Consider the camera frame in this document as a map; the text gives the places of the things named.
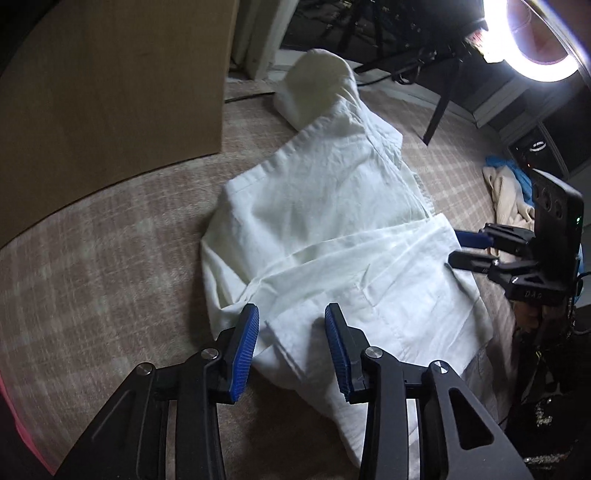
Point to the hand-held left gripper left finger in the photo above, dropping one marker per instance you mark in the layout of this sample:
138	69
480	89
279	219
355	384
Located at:
244	350

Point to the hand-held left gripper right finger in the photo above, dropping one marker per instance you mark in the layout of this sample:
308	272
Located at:
339	355

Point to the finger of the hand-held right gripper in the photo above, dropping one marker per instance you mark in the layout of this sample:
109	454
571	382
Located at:
473	238
471	261

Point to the white shirt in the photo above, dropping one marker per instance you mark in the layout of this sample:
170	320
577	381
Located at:
323	207

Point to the cream sweater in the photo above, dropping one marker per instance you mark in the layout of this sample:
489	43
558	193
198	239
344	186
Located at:
505	194

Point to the person's black sweater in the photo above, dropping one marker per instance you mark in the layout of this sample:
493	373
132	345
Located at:
554	369

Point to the pink plaid bed blanket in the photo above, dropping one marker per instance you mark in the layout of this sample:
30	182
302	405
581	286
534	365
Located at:
115	258

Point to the person's sequin garment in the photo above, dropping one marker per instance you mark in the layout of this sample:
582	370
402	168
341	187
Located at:
540	410

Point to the light oak board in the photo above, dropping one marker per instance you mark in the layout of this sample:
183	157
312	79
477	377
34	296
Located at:
115	92

